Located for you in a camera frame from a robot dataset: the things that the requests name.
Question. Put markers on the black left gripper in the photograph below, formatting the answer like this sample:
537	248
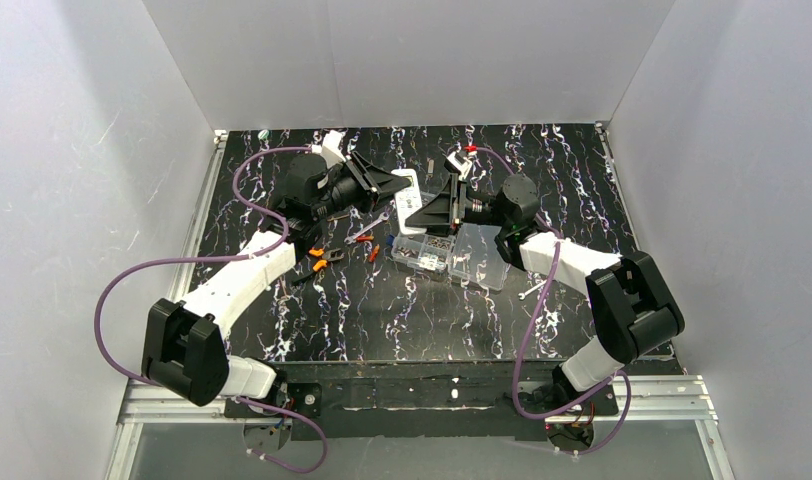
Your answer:
363	183

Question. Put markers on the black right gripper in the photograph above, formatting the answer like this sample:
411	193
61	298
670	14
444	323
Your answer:
455	201

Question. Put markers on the white AC remote control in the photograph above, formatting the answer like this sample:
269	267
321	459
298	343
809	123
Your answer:
408	201

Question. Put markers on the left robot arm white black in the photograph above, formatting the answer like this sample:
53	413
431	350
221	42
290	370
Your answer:
184	348

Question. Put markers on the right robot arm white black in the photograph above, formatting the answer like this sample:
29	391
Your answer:
633	309

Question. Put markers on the clear plastic screw organizer box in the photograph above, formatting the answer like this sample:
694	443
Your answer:
469	258

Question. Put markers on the small red orange tool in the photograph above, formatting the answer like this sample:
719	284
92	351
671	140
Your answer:
374	253

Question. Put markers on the small silver wrench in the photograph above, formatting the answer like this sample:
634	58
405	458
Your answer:
524	294

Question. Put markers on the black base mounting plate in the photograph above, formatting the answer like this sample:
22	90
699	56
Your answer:
410	399

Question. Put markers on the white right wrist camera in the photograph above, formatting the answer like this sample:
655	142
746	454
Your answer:
460	163

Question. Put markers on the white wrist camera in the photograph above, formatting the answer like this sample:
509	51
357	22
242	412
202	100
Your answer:
330	148
460	163

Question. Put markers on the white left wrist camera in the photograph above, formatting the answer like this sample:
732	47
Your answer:
330	148

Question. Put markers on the orange handled pliers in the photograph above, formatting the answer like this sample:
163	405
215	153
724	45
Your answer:
323	259

